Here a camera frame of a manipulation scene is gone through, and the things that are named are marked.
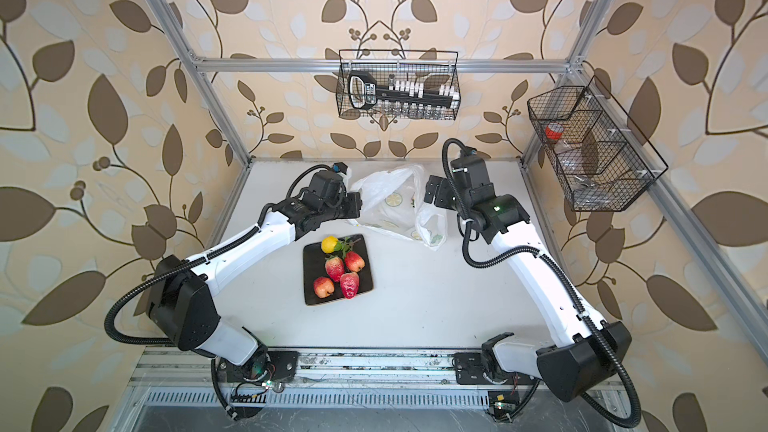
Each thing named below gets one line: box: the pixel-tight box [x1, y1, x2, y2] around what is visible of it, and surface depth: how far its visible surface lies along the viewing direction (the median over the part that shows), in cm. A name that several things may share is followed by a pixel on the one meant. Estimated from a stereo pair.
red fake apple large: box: [313, 276, 335, 298], surface depth 86 cm
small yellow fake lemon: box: [321, 235, 339, 254], surface depth 93 cm
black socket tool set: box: [348, 70, 460, 111], surface depth 84 cm
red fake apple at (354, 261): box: [344, 251, 365, 272], surface depth 90 cm
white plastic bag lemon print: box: [348, 164, 448, 251], surface depth 88 cm
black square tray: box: [303, 234, 374, 306], surface depth 90 cm
